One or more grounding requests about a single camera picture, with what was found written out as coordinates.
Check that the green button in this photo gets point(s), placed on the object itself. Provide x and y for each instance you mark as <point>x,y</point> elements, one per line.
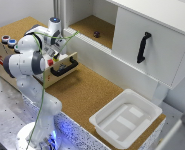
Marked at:
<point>16,47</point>

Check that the white plastic box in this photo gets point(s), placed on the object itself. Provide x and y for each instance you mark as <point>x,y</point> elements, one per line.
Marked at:
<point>127,121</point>

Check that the white cabinet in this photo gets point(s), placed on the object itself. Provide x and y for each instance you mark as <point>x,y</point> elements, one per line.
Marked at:
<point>102,63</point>

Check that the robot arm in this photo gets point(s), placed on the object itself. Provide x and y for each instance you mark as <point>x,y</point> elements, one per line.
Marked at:
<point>25,63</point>

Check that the red button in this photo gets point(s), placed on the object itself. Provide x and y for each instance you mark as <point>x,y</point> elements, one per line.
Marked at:
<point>5,38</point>

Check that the white sliding door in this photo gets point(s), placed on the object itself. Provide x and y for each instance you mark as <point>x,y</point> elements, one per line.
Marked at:
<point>165,50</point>

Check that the blue button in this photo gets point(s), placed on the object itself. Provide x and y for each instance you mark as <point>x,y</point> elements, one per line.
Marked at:
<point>12,42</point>

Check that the wooden drawer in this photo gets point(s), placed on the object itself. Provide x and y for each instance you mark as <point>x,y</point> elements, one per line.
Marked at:
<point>63,75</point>

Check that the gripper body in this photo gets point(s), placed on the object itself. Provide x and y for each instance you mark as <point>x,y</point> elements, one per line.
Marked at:
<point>54,47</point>

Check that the wooden drawer box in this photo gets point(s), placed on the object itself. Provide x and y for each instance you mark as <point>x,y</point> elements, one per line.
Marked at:
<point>15,28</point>

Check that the purple block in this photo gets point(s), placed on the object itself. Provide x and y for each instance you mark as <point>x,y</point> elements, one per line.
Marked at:
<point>96,34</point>

